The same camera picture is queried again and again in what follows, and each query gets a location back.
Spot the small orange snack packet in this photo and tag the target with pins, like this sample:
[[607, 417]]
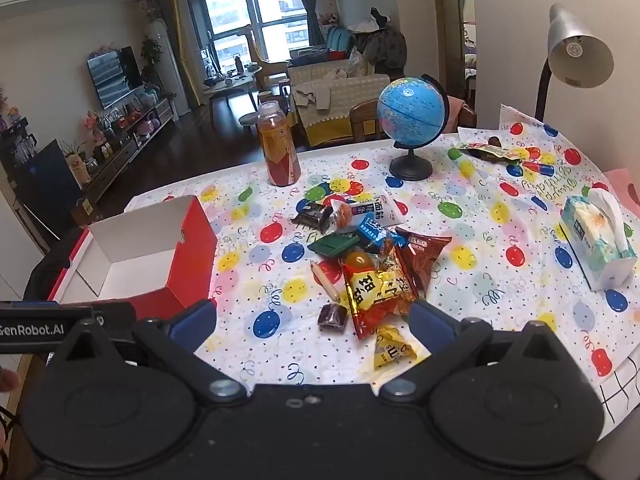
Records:
[[342, 215]]

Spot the grey curtain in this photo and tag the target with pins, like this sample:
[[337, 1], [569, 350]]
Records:
[[307, 0]]

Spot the wooden coffee table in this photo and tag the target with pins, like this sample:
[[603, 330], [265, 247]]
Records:
[[232, 82]]

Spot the red and blue wrapper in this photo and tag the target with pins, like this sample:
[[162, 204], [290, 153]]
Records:
[[537, 166]]

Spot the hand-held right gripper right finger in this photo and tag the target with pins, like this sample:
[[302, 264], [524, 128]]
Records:
[[429, 324]]

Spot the red and yellow snack packet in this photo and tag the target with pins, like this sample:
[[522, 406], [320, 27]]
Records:
[[375, 295]]

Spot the floral tissue pack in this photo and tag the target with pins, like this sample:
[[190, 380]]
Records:
[[595, 240]]

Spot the amber drink bottle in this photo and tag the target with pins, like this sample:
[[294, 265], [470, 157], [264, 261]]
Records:
[[279, 150]]

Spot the clear bread packet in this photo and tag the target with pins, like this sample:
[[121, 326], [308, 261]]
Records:
[[357, 261]]

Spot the white snack packet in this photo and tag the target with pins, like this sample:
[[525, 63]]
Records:
[[382, 210]]

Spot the silver desk lamp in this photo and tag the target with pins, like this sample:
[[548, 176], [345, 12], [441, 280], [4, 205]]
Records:
[[575, 45]]

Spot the brown snack packet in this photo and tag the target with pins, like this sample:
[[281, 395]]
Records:
[[425, 260]]

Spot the person's left hand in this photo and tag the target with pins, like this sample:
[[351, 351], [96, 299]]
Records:
[[7, 380]]

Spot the sofa with yellow cover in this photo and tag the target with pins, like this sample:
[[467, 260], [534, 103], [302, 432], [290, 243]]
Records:
[[340, 95]]

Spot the small round stool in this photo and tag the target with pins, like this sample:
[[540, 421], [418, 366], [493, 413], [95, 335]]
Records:
[[250, 120]]

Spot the television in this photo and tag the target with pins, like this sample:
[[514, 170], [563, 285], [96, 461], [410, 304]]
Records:
[[114, 77]]

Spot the black snack packet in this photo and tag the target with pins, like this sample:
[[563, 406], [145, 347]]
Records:
[[312, 216]]

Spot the pile of coats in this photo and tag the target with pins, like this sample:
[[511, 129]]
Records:
[[382, 40]]

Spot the black jacket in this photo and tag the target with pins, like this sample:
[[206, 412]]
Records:
[[55, 265]]

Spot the pencil-shaped wafer stick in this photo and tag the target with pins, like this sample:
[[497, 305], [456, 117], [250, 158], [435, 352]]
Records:
[[325, 282]]

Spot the green and red snack packet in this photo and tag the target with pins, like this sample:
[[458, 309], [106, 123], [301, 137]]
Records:
[[482, 151]]

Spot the window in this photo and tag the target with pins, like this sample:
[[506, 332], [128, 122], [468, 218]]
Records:
[[250, 15]]

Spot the black cabinet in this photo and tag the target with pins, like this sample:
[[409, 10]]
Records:
[[42, 180]]

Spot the red and white cardboard box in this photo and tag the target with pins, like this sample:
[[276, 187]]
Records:
[[145, 260]]

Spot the purple candy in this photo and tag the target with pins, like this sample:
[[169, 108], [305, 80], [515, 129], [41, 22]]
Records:
[[333, 317]]

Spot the pink cloth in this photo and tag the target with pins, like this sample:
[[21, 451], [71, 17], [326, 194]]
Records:
[[457, 112]]

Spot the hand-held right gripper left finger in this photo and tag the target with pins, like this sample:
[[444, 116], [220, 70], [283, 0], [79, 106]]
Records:
[[192, 324]]

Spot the white standing air conditioner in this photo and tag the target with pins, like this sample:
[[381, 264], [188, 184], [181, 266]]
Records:
[[167, 65]]

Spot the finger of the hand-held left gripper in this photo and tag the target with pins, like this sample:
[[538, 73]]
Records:
[[100, 309]]

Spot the small yellow snack packet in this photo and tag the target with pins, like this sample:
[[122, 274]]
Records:
[[392, 347]]

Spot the wooden chair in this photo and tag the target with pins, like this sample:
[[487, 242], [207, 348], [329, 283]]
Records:
[[365, 120]]

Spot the blue desk globe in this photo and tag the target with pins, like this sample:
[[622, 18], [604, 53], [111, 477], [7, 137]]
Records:
[[411, 110]]

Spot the blue snack packet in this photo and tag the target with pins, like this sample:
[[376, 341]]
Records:
[[377, 235]]

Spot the tv cabinet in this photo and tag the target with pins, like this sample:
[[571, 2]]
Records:
[[130, 145]]

